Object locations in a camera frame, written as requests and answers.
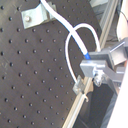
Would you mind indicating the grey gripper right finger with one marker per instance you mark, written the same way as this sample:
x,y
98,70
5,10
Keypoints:
x,y
114,55

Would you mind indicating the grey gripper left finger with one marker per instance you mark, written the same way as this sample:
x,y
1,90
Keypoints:
x,y
101,73

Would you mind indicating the black perforated breadboard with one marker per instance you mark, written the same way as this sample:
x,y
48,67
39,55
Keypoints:
x,y
36,88

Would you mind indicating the aluminium frame rail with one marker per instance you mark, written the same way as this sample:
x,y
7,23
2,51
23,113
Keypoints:
x,y
105,24

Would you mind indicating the small metal cable clip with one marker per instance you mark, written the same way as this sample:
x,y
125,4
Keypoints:
x,y
79,86

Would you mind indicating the metal cable clip bracket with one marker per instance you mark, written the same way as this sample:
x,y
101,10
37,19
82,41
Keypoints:
x,y
36,16

